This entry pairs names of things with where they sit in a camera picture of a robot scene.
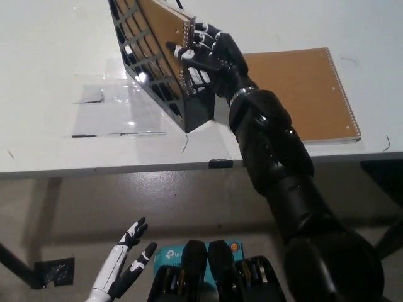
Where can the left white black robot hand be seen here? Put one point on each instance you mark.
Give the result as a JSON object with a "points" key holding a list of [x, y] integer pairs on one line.
{"points": [[110, 273]]}

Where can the brown spiral notebook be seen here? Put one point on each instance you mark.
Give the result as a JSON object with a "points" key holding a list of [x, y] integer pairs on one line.
{"points": [[315, 88], [160, 37]]}

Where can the black lattice book holder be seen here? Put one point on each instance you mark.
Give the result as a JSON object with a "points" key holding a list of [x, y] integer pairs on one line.
{"points": [[198, 113]]}

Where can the black floor tape patch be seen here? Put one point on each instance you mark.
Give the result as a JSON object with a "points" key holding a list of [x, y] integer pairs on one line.
{"points": [[56, 270]]}

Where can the teal tp-link box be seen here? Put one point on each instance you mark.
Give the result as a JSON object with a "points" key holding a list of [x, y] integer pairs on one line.
{"points": [[167, 255]]}

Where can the black table leg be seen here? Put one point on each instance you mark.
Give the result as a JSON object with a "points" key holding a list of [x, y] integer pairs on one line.
{"points": [[14, 262], [393, 236]]}

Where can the clear plastic sheet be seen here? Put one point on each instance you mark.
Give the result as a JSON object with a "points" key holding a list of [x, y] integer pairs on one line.
{"points": [[104, 121]]}

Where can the black table edge clip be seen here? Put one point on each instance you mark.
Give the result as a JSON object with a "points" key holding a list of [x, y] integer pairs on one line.
{"points": [[221, 163]]}

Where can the grey tape patch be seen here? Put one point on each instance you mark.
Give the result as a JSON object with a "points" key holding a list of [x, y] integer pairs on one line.
{"points": [[92, 95]]}

